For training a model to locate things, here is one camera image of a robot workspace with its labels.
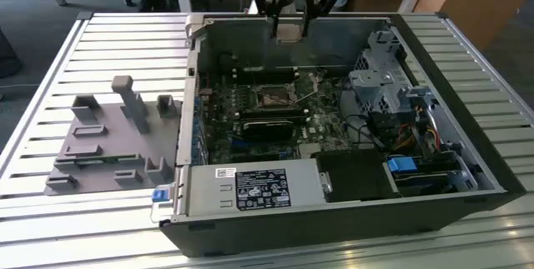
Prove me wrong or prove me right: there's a black disk drive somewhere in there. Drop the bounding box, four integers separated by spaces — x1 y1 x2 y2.
390 164 460 195

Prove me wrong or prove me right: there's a silver square CPU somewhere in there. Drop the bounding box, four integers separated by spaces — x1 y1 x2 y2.
277 24 305 45

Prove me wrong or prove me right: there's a silver power supply unit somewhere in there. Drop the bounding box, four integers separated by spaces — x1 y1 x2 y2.
183 159 331 217

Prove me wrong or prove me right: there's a black plastic shroud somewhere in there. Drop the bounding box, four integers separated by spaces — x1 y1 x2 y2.
315 150 402 203

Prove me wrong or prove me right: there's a blue case latch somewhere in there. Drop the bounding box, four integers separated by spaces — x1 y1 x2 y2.
152 187 172 204

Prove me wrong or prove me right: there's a black open PC case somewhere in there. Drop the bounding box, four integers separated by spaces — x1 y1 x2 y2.
160 12 529 259

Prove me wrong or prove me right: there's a blue disk carrier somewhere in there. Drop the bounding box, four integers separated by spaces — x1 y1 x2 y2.
386 155 418 175

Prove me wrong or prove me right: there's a silver drive cage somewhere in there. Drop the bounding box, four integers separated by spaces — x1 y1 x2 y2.
349 29 421 118

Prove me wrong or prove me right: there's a black wire bundle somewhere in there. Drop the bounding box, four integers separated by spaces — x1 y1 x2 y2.
339 84 402 153

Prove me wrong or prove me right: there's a grey parts rack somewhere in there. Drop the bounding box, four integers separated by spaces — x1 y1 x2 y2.
43 74 184 196

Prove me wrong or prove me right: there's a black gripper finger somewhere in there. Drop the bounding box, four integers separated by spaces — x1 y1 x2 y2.
251 0 282 39
302 0 335 38

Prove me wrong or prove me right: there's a silver chipset heatsink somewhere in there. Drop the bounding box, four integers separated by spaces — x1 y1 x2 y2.
299 143 322 158

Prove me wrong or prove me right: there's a green motherboard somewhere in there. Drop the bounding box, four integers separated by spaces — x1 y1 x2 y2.
195 68 355 165

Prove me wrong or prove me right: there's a wooden cabinet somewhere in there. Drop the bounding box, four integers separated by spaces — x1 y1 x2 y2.
413 0 534 51

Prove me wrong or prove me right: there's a grey-blue plastic bracket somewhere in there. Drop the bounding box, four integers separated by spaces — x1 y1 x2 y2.
402 86 439 101

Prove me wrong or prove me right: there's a yellow orange wire bundle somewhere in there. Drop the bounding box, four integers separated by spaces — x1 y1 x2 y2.
394 124 443 153

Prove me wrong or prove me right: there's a grey case corner latch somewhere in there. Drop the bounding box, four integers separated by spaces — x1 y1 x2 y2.
183 14 211 41

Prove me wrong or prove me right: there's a black graphics card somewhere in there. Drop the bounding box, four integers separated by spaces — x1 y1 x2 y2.
241 119 297 142

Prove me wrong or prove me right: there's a green RAM stick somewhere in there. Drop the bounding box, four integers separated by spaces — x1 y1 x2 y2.
75 155 142 168

